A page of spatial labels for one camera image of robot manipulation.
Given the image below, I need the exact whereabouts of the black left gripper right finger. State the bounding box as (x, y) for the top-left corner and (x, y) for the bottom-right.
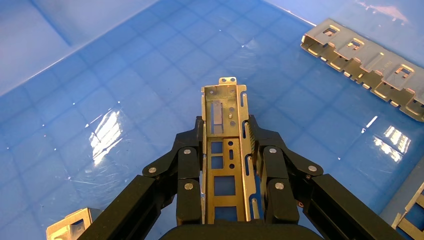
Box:
(247, 114), (407, 240)

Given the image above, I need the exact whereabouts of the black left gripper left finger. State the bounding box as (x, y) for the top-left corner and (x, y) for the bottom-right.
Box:
(77, 115), (205, 240)

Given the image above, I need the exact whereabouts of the long metal channel part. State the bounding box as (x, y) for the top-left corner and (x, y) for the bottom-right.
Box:
(200, 76), (261, 225)

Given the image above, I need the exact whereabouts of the flat grey metal strip part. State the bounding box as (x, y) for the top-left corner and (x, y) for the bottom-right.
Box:
(380, 158), (424, 240)

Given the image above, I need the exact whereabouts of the clear plastic film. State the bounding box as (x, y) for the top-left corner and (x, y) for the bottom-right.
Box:
(66, 107), (186, 200)

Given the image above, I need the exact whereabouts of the blue plastic bin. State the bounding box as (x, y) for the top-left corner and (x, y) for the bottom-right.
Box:
(0, 0), (424, 240)

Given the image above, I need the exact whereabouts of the metal bracket with square cutouts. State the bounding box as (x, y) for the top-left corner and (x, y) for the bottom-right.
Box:
(300, 18), (424, 123)

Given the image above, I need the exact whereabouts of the metal ladder frame part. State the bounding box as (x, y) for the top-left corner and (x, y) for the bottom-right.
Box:
(45, 207), (104, 240)

